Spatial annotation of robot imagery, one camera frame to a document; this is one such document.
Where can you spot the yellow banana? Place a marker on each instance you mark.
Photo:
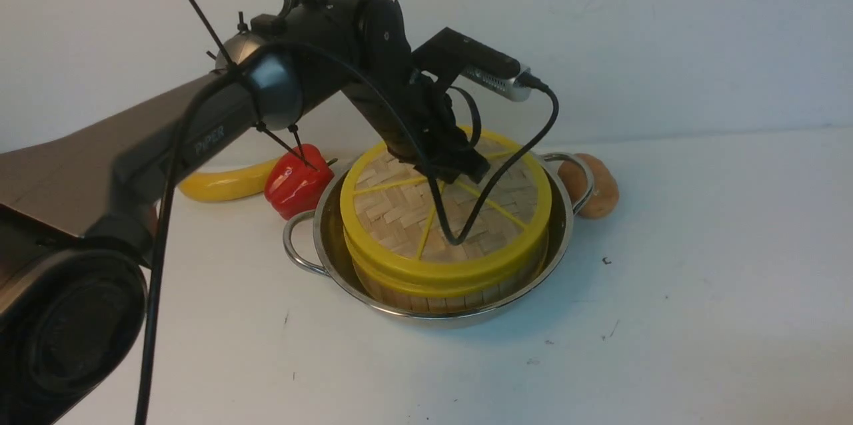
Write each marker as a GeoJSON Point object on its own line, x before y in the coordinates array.
{"type": "Point", "coordinates": [220, 187]}

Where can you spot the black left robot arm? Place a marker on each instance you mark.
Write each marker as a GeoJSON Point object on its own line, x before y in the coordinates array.
{"type": "Point", "coordinates": [82, 245]}

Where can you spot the yellow-rimmed bamboo steamer basket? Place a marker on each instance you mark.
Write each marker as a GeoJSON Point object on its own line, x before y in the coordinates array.
{"type": "Point", "coordinates": [418, 271]}

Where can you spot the red bell pepper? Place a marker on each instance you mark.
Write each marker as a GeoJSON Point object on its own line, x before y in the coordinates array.
{"type": "Point", "coordinates": [293, 187]}

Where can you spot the stainless steel pot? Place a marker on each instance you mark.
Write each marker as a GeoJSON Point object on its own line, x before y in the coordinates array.
{"type": "Point", "coordinates": [336, 263]}

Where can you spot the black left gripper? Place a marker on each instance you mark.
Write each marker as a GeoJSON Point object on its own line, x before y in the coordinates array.
{"type": "Point", "coordinates": [415, 122]}

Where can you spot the yellow woven bamboo steamer lid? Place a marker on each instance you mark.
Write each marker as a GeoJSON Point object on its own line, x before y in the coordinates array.
{"type": "Point", "coordinates": [381, 196]}

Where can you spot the orange-brown onion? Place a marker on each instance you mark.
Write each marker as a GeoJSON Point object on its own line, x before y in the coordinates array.
{"type": "Point", "coordinates": [605, 195]}

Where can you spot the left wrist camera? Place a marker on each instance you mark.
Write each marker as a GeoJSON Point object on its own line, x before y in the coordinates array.
{"type": "Point", "coordinates": [450, 55]}

